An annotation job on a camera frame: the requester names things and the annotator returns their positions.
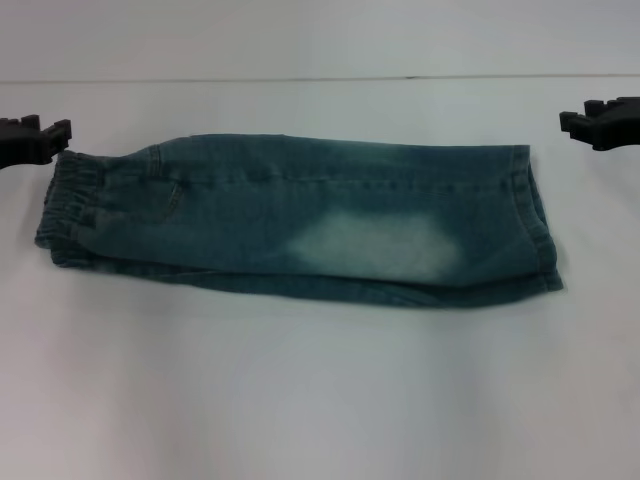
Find blue denim shorts with embroidery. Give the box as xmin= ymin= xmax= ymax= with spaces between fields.
xmin=32 ymin=132 xmax=568 ymax=313

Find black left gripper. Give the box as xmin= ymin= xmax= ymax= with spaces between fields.
xmin=0 ymin=115 xmax=73 ymax=172

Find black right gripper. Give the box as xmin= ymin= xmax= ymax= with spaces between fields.
xmin=558 ymin=95 xmax=640 ymax=153

